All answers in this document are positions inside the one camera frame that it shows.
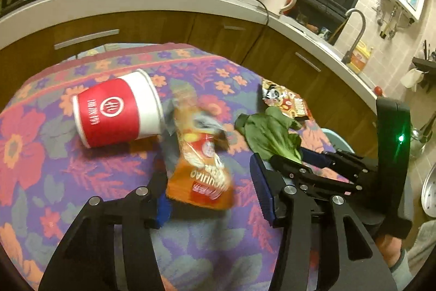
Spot cartoon print snack packet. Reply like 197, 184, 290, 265
262, 78, 312, 121

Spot white hanging cloth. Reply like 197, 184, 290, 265
400, 68, 425, 89

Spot yellow detergent bottle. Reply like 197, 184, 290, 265
347, 40, 372, 73

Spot black power cord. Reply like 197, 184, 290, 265
235, 0, 270, 65

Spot metal faucet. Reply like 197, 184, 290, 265
341, 9, 367, 65

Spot person's right forearm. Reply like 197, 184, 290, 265
375, 219, 436, 291

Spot red paper cup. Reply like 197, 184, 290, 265
72, 69, 165, 149

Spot stainless steel colander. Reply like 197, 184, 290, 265
420, 163, 436, 223

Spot floral tablecloth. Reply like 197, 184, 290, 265
0, 43, 344, 291

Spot light blue plastic basket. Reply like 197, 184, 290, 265
320, 128, 356, 153

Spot orange snack bag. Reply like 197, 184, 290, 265
165, 90, 235, 211

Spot hanging metal ladles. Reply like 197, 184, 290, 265
410, 114, 436, 158

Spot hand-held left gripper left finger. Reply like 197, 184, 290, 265
38, 172, 172, 291

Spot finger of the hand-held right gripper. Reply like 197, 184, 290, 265
300, 148, 379, 182
271, 155, 367, 199

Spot water heater metal pipes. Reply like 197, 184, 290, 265
376, 1, 400, 39

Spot bok choy stalk with leaves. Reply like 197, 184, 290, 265
235, 106, 303, 164

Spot black wall shelf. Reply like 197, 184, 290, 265
412, 40, 436, 94

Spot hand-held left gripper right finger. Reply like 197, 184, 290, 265
250, 152, 398, 291

